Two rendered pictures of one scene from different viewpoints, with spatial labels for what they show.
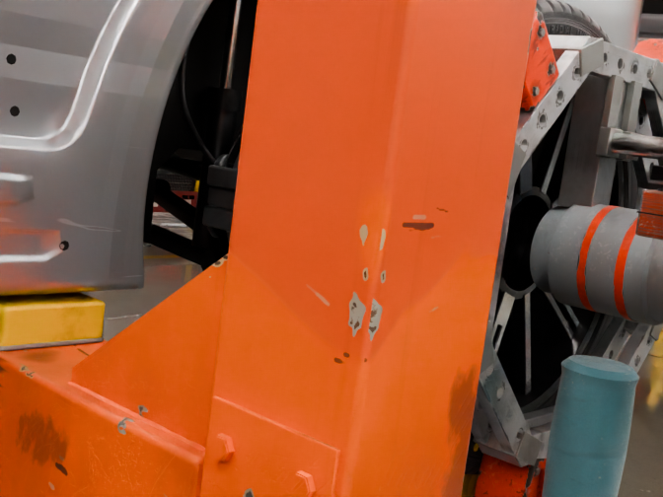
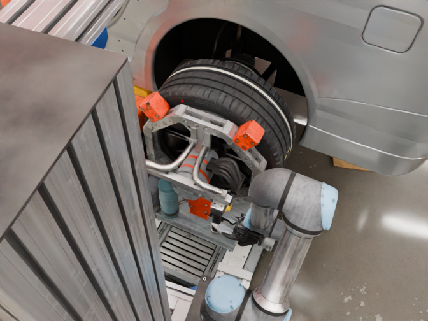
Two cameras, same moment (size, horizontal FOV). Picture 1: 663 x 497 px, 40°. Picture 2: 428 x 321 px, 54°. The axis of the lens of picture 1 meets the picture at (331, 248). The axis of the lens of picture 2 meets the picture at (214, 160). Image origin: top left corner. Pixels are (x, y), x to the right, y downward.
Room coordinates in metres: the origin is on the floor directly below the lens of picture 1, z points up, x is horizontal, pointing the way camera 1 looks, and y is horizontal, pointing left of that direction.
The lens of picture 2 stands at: (0.90, -1.34, 2.32)
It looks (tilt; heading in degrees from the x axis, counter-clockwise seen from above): 54 degrees down; 70
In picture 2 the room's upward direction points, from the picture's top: 4 degrees clockwise
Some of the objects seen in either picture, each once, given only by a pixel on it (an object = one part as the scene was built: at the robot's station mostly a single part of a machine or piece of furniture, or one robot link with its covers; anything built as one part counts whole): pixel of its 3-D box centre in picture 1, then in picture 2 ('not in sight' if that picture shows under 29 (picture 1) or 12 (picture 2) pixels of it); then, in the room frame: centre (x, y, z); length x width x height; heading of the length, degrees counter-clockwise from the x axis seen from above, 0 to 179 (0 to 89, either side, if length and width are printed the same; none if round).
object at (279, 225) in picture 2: not in sight; (288, 234); (1.41, -0.80, 0.95); 0.11 x 0.08 x 0.11; 138
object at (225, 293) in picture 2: not in sight; (225, 298); (1.11, -0.96, 0.98); 0.13 x 0.12 x 0.14; 138
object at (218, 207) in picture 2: not in sight; (220, 202); (1.22, -0.59, 0.93); 0.09 x 0.05 x 0.05; 48
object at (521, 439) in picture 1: (575, 252); (202, 160); (1.23, -0.33, 0.85); 0.54 x 0.07 x 0.54; 138
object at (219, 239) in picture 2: not in sight; (206, 207); (1.30, -0.17, 0.13); 0.50 x 0.36 x 0.10; 138
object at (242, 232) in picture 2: not in sight; (249, 230); (1.30, -0.71, 0.86); 0.12 x 0.08 x 0.09; 139
